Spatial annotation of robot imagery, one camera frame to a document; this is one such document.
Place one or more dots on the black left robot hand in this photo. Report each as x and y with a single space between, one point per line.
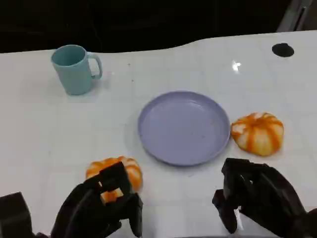
81 210

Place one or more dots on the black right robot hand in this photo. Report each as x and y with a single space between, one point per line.
267 198

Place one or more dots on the orange white toy bread roll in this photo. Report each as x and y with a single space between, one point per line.
133 171
258 135

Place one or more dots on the lilac plate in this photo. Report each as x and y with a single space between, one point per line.
183 129

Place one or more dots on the pale green mug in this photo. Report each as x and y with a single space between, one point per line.
73 74

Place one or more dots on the black round table grommet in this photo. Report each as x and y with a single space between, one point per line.
282 49

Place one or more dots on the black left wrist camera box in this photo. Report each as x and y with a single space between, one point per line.
13 215

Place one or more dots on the grey metal frame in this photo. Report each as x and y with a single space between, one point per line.
293 15

